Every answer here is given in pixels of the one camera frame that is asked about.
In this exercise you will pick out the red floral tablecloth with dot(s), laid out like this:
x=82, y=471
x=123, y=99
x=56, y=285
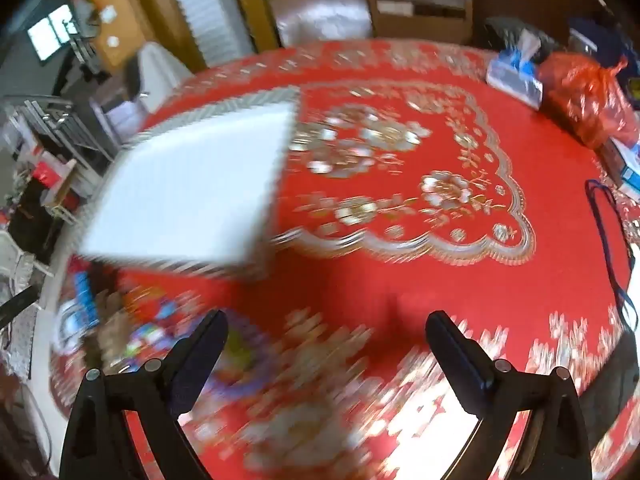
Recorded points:
x=400, y=280

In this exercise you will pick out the white pleated panel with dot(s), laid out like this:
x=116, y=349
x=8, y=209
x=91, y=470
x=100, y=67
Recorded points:
x=202, y=10

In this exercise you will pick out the blue box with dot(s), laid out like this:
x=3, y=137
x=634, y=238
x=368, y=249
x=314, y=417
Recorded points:
x=629, y=170

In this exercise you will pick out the pale leather seat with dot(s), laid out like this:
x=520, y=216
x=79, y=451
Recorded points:
x=320, y=17

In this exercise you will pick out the white chair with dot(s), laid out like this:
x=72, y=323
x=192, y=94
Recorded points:
x=157, y=75

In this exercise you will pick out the dark blue bag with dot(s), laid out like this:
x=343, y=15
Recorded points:
x=595, y=35

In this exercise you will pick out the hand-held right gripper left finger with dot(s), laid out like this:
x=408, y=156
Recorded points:
x=196, y=370

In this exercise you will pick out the metal rack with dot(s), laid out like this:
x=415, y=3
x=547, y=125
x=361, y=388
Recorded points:
x=50, y=120

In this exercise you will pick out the bright window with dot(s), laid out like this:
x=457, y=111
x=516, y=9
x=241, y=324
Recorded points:
x=50, y=30

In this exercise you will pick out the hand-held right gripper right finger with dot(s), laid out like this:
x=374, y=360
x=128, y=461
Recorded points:
x=457, y=367

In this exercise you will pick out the pile of colourful hair accessories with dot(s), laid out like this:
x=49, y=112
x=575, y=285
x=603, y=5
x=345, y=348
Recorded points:
x=125, y=320

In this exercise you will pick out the blue tissue pack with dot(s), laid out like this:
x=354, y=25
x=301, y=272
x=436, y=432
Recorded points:
x=515, y=77

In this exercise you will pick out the orange plastic bag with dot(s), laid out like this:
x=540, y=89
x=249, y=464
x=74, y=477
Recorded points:
x=585, y=97

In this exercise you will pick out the wooden chair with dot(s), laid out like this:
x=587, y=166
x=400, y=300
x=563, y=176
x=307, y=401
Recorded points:
x=400, y=25

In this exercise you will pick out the white tray with striped sides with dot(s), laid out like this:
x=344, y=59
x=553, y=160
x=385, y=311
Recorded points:
x=185, y=195

